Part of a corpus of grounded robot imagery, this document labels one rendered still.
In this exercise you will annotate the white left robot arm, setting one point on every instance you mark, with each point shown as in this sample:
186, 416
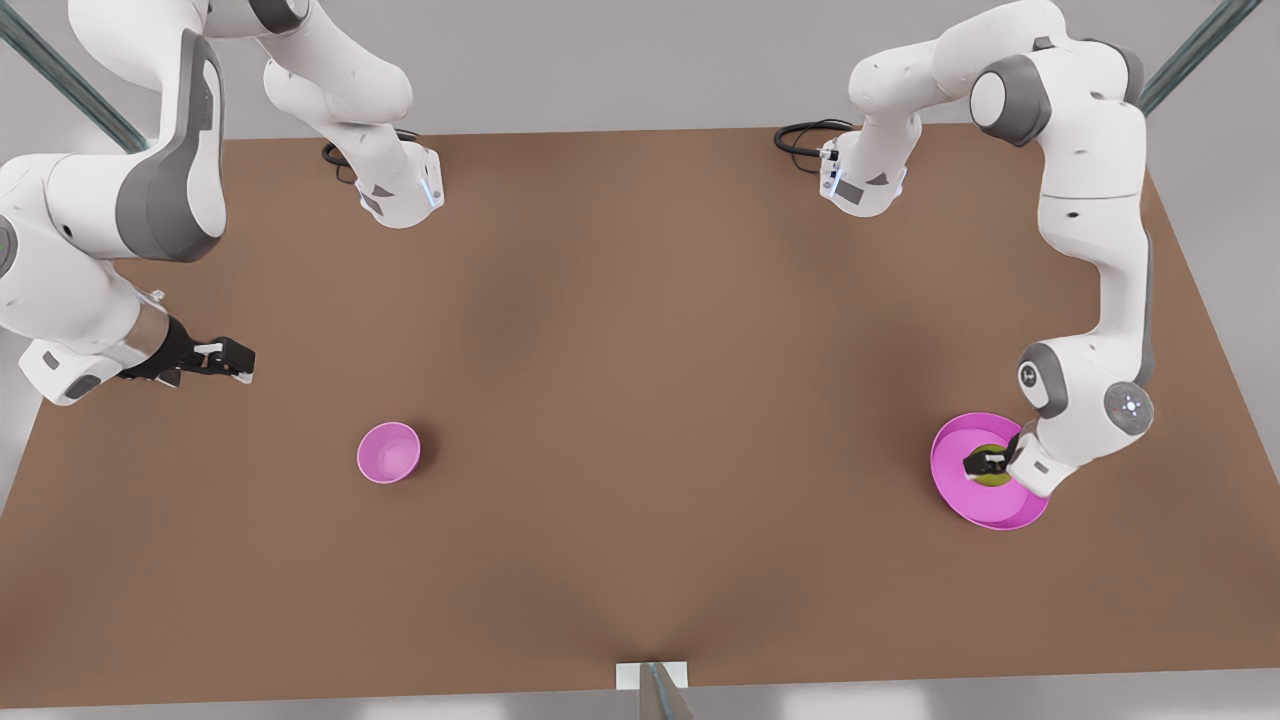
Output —
1090, 200

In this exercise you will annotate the green apple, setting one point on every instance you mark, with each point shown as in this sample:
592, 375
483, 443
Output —
993, 474

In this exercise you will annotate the pink bowl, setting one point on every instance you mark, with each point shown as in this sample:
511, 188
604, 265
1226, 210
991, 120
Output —
388, 453

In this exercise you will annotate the pink plate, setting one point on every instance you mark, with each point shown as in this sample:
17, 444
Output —
965, 490

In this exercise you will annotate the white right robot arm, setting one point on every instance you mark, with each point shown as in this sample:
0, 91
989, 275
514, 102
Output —
170, 180

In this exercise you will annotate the silver frame post with foot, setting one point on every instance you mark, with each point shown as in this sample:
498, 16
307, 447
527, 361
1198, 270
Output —
655, 690

